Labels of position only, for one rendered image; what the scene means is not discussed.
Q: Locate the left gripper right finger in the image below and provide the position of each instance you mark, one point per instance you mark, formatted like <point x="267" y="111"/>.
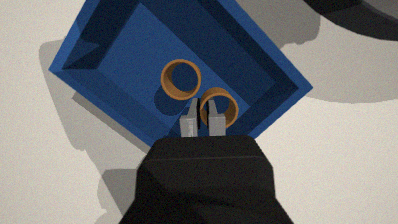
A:
<point x="216" y="124"/>

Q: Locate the blue crate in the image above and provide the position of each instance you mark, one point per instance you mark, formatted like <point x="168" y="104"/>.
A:
<point x="130" y="43"/>

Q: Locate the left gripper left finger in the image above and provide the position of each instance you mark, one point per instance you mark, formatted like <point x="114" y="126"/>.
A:
<point x="188" y="126"/>

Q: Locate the bronze bushing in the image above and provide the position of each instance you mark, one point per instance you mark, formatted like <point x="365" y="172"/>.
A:
<point x="232" y="112"/>
<point x="170" y="92"/>

